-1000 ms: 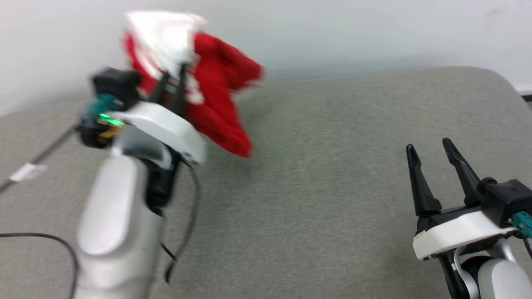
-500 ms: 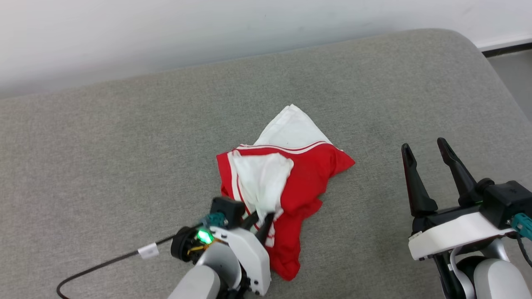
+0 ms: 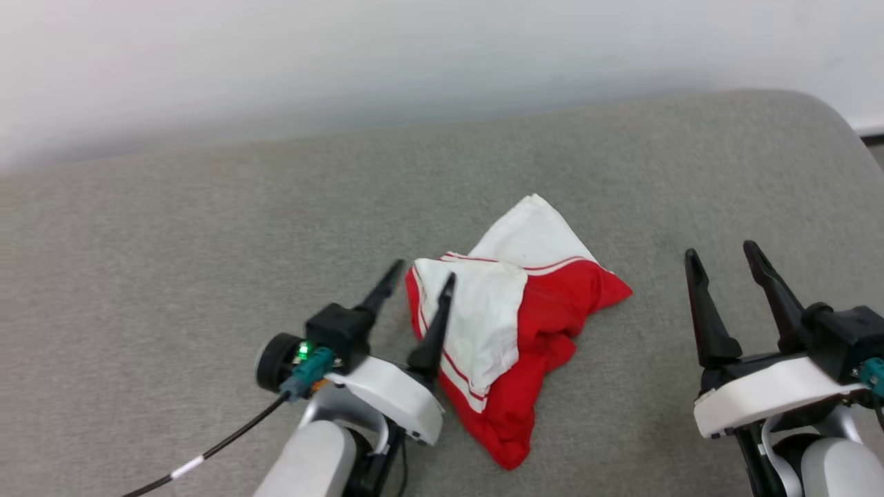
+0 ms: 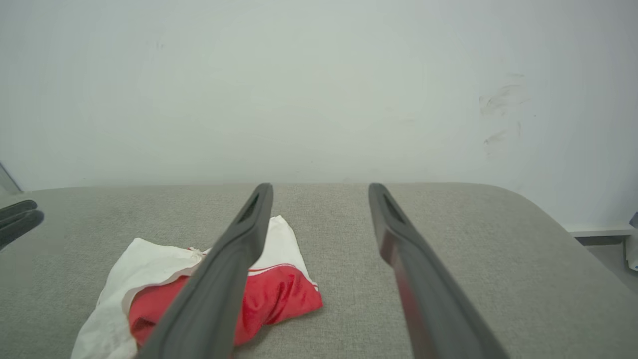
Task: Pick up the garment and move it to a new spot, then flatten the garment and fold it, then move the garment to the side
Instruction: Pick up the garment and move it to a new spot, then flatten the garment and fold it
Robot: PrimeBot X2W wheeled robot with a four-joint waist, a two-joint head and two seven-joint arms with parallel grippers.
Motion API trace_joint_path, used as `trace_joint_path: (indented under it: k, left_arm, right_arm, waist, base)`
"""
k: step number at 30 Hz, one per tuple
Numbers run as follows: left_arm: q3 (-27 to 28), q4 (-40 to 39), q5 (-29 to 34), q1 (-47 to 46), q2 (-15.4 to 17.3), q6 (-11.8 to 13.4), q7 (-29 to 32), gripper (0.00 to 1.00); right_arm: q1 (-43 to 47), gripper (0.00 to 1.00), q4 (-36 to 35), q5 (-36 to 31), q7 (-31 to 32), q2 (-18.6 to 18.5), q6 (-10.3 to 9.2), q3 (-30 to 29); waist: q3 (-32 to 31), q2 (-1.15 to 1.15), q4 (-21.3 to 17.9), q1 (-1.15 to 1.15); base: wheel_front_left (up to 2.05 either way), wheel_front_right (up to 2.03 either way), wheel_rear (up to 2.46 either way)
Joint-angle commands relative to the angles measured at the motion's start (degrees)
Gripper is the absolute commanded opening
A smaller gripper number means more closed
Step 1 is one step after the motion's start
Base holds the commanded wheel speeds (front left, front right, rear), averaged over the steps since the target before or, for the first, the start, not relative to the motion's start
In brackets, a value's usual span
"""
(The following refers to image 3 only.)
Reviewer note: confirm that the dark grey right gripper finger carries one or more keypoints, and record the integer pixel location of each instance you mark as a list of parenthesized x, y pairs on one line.
[(708, 324), (780, 304)]

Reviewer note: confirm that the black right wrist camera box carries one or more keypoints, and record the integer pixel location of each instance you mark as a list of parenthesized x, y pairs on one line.
[(849, 338)]

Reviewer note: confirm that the black skirting strip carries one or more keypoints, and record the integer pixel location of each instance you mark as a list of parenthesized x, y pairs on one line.
[(873, 138)]

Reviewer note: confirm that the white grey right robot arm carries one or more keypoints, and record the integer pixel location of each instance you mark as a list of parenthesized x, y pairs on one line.
[(836, 469)]

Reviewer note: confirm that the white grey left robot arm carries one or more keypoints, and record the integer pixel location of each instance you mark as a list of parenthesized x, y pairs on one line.
[(311, 459)]

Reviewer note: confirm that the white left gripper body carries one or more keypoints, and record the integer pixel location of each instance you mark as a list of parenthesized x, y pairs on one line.
[(397, 397)]

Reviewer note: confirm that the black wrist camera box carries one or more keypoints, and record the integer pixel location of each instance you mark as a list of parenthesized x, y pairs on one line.
[(849, 338), (338, 331)]

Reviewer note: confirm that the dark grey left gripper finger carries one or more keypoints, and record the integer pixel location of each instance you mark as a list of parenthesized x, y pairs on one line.
[(383, 293), (434, 342)]

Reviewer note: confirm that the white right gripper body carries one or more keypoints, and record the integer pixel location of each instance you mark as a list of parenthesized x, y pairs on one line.
[(766, 393)]

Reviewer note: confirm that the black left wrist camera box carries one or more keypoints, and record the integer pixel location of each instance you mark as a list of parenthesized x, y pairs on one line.
[(338, 331)]

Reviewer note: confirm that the red and white garment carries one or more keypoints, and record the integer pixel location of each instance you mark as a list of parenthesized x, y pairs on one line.
[(532, 324)]

